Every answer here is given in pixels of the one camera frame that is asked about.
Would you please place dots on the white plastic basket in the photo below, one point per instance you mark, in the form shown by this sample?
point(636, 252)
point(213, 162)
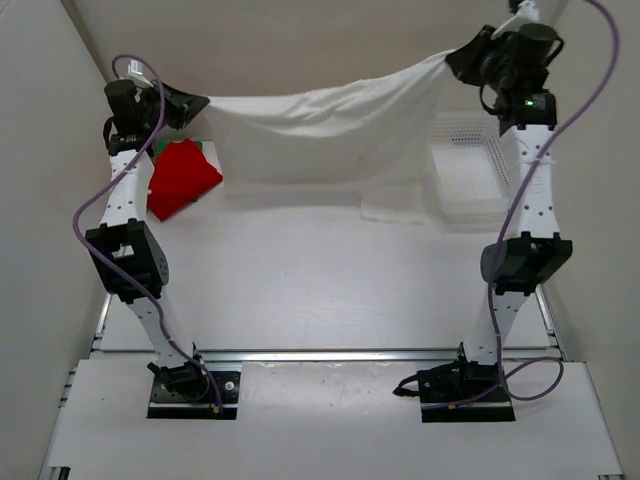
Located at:
point(468, 169)

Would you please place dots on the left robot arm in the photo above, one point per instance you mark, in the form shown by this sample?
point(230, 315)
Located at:
point(130, 262)

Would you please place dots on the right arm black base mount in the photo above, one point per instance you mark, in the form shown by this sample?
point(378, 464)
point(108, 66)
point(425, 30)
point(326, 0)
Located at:
point(459, 392)

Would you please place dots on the aluminium table edge rail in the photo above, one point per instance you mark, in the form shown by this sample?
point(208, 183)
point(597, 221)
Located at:
point(328, 356)

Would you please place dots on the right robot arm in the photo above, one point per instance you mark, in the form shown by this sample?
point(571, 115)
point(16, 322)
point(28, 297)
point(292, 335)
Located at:
point(529, 249)

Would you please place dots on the green t shirt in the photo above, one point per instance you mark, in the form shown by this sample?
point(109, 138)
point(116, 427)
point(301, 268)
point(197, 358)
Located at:
point(160, 146)

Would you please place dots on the red t shirt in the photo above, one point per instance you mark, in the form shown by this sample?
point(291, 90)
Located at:
point(182, 174)

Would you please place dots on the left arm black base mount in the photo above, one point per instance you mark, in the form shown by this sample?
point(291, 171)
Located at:
point(187, 393)

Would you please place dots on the white cloth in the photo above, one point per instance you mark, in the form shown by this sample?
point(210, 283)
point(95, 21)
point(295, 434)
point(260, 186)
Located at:
point(369, 137)

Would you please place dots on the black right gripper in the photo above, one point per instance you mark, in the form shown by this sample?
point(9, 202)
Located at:
point(464, 63)

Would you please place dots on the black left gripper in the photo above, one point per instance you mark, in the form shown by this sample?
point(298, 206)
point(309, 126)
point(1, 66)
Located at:
point(184, 106)

